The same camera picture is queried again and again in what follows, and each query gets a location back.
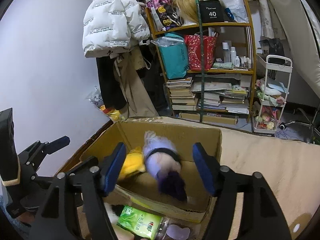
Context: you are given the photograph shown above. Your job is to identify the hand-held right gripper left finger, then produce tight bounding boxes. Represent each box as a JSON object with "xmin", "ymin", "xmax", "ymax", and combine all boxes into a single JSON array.
[{"xmin": 27, "ymin": 142, "xmax": 128, "ymax": 240}]

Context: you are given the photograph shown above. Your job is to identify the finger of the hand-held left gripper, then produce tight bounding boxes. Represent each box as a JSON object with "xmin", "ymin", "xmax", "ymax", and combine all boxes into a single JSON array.
[{"xmin": 15, "ymin": 135, "xmax": 71, "ymax": 180}]

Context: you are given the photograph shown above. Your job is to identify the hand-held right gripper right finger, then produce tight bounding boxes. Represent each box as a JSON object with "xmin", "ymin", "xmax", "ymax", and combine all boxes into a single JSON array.
[{"xmin": 192, "ymin": 142, "xmax": 293, "ymax": 240}]

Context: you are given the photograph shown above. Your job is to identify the purple haired plush doll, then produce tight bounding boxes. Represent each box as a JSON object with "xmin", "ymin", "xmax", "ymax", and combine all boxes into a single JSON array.
[{"xmin": 142, "ymin": 130, "xmax": 188, "ymax": 203}]

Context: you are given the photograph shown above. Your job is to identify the black cloth with beige trim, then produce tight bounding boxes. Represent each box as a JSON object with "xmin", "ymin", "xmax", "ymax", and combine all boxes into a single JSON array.
[{"xmin": 0, "ymin": 107, "xmax": 21, "ymax": 187}]

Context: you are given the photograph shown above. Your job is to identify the green tissue pack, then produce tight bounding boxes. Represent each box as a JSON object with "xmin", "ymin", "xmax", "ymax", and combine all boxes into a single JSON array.
[{"xmin": 117, "ymin": 205, "xmax": 164, "ymax": 240}]

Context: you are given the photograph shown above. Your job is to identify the pile of small soft toys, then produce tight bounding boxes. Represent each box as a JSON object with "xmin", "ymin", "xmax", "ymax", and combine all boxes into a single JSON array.
[{"xmin": 254, "ymin": 77, "xmax": 288, "ymax": 130}]

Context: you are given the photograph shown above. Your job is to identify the person's left hand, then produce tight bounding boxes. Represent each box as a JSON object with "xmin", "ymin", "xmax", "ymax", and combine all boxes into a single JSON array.
[{"xmin": 14, "ymin": 212, "xmax": 35, "ymax": 231}]

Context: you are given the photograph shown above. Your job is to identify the yellow plush toy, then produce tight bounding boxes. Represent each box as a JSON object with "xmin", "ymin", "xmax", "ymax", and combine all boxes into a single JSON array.
[{"xmin": 117, "ymin": 147, "xmax": 147, "ymax": 182}]

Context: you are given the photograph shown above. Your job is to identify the person's light blue clothing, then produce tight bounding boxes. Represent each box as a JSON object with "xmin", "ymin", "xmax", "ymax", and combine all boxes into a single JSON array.
[{"xmin": 0, "ymin": 182, "xmax": 16, "ymax": 233}]

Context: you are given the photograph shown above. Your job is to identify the black and white plush toy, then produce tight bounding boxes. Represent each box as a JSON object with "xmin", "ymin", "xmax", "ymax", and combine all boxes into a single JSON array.
[{"xmin": 104, "ymin": 202, "xmax": 125, "ymax": 225}]

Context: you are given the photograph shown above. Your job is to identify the long cardboard box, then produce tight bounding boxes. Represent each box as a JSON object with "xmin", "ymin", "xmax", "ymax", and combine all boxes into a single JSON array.
[{"xmin": 179, "ymin": 112, "xmax": 240, "ymax": 125}]

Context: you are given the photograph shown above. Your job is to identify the yellow bag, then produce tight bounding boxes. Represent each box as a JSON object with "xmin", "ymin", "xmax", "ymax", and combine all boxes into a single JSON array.
[{"xmin": 100, "ymin": 104, "xmax": 127, "ymax": 122}]

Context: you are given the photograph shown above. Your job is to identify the printed plastic bag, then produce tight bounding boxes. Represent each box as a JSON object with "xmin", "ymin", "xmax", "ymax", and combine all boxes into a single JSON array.
[{"xmin": 86, "ymin": 86, "xmax": 105, "ymax": 111}]

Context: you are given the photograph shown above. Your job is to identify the beige patterned blanket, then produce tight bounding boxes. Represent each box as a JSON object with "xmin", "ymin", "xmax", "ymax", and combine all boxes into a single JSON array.
[{"xmin": 62, "ymin": 116, "xmax": 320, "ymax": 240}]

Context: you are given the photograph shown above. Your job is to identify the pale lilac plush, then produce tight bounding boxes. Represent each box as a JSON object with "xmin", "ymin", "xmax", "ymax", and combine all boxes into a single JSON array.
[{"xmin": 166, "ymin": 224, "xmax": 191, "ymax": 240}]

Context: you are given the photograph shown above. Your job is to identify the black garment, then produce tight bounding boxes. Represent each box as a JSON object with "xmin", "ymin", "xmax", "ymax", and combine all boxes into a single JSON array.
[{"xmin": 96, "ymin": 52, "xmax": 128, "ymax": 111}]

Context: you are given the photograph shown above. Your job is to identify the pile of books and papers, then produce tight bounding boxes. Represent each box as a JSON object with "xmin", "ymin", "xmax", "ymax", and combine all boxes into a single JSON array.
[{"xmin": 191, "ymin": 74, "xmax": 252, "ymax": 115}]

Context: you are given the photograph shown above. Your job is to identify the stack of books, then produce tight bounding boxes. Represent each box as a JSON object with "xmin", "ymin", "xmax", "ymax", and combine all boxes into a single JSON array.
[{"xmin": 166, "ymin": 76, "xmax": 200, "ymax": 111}]

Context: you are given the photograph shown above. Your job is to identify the beige trousers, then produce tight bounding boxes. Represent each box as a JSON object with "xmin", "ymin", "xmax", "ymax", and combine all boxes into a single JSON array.
[{"xmin": 114, "ymin": 47, "xmax": 161, "ymax": 118}]

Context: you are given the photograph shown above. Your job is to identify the dark coat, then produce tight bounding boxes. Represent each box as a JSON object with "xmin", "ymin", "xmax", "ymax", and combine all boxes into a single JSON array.
[{"xmin": 139, "ymin": 40, "xmax": 168, "ymax": 111}]

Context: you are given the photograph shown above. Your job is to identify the mint green pouch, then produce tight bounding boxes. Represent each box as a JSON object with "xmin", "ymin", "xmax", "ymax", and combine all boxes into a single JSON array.
[{"xmin": 212, "ymin": 62, "xmax": 235, "ymax": 70}]

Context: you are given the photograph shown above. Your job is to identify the chair base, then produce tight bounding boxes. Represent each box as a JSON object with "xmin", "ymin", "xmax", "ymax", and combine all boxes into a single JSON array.
[{"xmin": 279, "ymin": 107, "xmax": 320, "ymax": 145}]

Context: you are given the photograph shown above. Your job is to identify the teal bag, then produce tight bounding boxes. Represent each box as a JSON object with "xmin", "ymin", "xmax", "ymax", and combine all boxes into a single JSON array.
[{"xmin": 157, "ymin": 32, "xmax": 190, "ymax": 80}]

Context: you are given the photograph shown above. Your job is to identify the green pole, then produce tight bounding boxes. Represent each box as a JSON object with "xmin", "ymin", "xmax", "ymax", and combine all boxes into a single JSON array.
[{"xmin": 195, "ymin": 0, "xmax": 206, "ymax": 123}]

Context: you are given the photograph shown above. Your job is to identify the red bag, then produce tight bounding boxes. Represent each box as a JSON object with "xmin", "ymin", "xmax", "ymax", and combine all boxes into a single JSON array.
[{"xmin": 184, "ymin": 34, "xmax": 218, "ymax": 71}]

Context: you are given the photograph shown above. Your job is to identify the row of white bottles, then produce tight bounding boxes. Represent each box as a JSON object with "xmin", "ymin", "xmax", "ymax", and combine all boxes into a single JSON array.
[{"xmin": 221, "ymin": 41, "xmax": 253, "ymax": 69}]

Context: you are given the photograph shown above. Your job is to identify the white rolling cart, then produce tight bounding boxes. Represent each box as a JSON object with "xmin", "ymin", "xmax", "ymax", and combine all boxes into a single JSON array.
[{"xmin": 251, "ymin": 54, "xmax": 293, "ymax": 134}]

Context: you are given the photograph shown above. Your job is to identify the white puffer jacket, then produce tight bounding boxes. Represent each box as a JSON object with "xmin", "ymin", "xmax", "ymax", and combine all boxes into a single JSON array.
[{"xmin": 82, "ymin": 0, "xmax": 151, "ymax": 58}]

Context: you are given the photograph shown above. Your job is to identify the clear plastic bag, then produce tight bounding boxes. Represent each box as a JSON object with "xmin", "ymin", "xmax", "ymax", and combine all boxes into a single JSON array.
[{"xmin": 150, "ymin": 35, "xmax": 186, "ymax": 48}]

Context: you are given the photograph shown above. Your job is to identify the black bag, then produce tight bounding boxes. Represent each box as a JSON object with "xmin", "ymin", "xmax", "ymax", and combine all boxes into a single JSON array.
[{"xmin": 259, "ymin": 38, "xmax": 286, "ymax": 56}]

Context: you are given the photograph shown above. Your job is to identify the wooden shelf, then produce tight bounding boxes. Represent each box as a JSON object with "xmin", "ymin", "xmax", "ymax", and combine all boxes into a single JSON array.
[{"xmin": 145, "ymin": 0, "xmax": 257, "ymax": 126}]

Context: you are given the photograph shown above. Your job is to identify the black box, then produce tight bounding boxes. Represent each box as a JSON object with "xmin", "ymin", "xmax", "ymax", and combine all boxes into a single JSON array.
[{"xmin": 199, "ymin": 0, "xmax": 229, "ymax": 23}]

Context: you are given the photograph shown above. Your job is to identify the patterned tote bag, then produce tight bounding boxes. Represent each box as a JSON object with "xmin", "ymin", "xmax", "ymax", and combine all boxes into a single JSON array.
[{"xmin": 146, "ymin": 0, "xmax": 183, "ymax": 32}]

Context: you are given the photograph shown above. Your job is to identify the blonde wig on mannequin head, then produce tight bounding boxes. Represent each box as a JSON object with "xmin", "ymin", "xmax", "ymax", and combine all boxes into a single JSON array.
[{"xmin": 172, "ymin": 0, "xmax": 200, "ymax": 27}]

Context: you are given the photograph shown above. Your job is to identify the white plastic bag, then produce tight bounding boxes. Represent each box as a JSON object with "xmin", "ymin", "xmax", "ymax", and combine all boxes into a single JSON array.
[{"xmin": 214, "ymin": 0, "xmax": 250, "ymax": 23}]

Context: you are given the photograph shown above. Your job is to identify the white padded chair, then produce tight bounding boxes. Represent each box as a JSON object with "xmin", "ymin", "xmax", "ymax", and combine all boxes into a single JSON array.
[{"xmin": 262, "ymin": 0, "xmax": 320, "ymax": 105}]

